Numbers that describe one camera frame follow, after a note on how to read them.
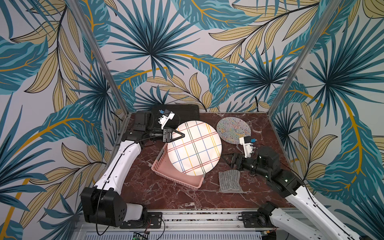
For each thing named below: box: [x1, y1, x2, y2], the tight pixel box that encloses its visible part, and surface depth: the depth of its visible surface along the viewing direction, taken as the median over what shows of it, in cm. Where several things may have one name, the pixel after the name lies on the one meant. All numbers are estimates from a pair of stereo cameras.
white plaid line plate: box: [167, 120, 223, 176], surface depth 70 cm
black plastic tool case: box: [150, 104, 200, 127], surface depth 116 cm
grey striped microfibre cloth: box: [218, 169, 247, 194], surface depth 85 cm
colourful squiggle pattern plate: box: [216, 116, 252, 145], surface depth 112 cm
